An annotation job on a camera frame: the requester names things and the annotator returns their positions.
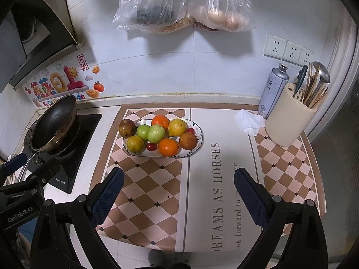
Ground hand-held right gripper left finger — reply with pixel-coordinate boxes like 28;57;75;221
29;167;125;269

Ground range hood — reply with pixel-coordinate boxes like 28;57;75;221
0;0;85;93

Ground grey slipper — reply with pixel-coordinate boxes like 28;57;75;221
147;249;191;269

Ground floral oval plate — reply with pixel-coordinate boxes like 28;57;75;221
123;118;204;157

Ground colourful wall sticker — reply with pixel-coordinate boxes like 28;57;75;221
24;54;105;109

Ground bundle of wooden chopsticks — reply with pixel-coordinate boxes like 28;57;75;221
297;63;329;110

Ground yellow-green citrus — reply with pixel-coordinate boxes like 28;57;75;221
127;135;146;154

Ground yellow citrus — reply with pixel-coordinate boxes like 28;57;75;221
168;118;187;137

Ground brown passion fruit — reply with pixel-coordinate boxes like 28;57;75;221
118;119;136;139

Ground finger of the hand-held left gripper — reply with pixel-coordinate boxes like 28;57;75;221
27;157;61;186
0;153;28;178

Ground black glass stove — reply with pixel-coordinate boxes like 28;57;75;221
24;113;103;194

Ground cream utensil holder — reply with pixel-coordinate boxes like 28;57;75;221
265;83;319;147

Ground white wall socket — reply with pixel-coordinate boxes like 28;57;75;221
300;48;314;66
282;41;303;62
264;34;287;58

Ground clear plastic bag pale contents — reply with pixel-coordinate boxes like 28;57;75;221
186;0;256;33

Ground silver gas canister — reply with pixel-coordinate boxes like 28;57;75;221
257;63;291;119

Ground white crumpled tissue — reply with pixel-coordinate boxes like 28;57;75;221
235;109;266;135

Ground brownish orange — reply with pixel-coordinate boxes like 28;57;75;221
179;132;197;150

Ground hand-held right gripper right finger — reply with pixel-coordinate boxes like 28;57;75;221
234;167;328;269

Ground green apple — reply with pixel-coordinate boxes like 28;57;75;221
136;125;150;141
147;125;165;143

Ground dark-handled knife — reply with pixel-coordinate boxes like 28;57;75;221
293;64;308;98

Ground clear plastic bag dark contents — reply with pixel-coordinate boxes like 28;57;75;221
113;0;187;34

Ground metal ladle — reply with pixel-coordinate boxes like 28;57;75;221
312;61;331;91

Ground black frying pan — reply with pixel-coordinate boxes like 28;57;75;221
21;95;80;180

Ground bright orange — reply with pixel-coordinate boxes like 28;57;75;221
151;115;170;131
158;138;179;157

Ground checkered printed mat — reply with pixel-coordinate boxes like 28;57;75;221
95;104;327;254

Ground person's left forearm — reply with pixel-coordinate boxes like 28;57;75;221
17;230;31;269

